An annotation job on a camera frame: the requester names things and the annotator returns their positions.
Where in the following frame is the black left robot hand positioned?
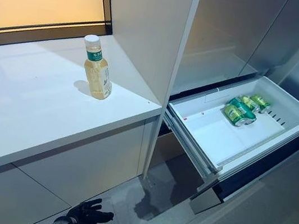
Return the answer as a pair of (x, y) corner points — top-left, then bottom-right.
(63, 193), (117, 224)

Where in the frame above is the tea bottle with green label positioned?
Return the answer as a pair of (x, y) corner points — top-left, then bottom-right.
(75, 33), (121, 102)

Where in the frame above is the white fridge drawer steel front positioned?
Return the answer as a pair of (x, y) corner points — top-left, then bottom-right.
(150, 61), (299, 224)

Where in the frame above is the stainless steel fridge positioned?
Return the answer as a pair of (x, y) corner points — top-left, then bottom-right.
(152, 0), (299, 199)

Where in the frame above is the white counter cabinet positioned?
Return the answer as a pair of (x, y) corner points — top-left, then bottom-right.
(0, 17), (175, 217)

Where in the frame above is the white tall cabinet panel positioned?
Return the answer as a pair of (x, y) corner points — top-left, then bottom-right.
(78, 0), (202, 182)

